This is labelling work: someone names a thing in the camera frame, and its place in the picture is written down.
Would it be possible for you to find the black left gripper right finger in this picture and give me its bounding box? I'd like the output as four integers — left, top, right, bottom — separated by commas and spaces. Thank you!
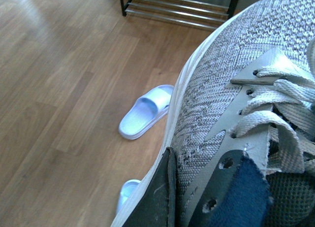
264, 172, 315, 227

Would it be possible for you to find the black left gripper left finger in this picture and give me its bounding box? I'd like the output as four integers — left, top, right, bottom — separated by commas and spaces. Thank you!
123, 147, 176, 227

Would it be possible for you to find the light blue slipper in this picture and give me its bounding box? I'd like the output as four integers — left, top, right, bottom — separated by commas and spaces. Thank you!
119, 85, 174, 140
116, 179, 141, 214

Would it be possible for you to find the grey sneaker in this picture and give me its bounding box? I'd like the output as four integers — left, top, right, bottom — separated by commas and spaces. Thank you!
112, 0, 315, 227

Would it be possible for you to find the black metal shoe rack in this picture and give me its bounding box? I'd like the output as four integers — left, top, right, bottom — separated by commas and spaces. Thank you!
120, 0, 239, 30

